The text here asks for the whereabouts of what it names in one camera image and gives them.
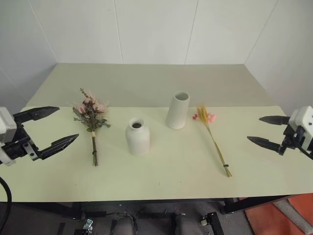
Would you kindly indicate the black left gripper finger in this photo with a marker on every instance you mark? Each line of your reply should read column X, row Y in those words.
column 58, row 144
column 36, row 113

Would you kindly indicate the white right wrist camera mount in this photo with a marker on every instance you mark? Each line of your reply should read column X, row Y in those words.
column 304, row 120

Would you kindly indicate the white narrow-neck bottle vase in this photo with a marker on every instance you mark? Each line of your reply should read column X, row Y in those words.
column 137, row 140

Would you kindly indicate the yellow dried flower bunch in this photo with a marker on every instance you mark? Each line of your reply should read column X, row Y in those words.
column 205, row 116

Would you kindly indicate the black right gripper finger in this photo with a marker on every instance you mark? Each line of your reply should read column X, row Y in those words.
column 276, row 120
column 265, row 143

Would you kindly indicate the white tall cylinder vase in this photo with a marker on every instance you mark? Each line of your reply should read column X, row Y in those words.
column 176, row 112

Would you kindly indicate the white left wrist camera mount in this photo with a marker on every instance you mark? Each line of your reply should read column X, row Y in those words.
column 6, row 123

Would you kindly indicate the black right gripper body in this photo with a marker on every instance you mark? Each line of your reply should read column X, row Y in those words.
column 291, row 139

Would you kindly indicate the orange floor mat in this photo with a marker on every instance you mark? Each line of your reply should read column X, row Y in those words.
column 281, row 215

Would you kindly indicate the pink rose flower bouquet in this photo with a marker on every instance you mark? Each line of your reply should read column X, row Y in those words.
column 91, row 115

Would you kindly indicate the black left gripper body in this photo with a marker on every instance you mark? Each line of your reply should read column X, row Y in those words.
column 17, row 147

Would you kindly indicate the dark rounded robot leg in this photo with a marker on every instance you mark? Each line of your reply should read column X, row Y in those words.
column 124, row 226

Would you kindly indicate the black metal table frame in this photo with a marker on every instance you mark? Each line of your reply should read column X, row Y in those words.
column 244, row 205

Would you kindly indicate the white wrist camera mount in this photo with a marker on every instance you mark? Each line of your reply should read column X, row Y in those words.
column 6, row 123
column 304, row 120

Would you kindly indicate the table caster wheel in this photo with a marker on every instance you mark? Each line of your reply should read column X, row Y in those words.
column 203, row 220
column 88, row 224

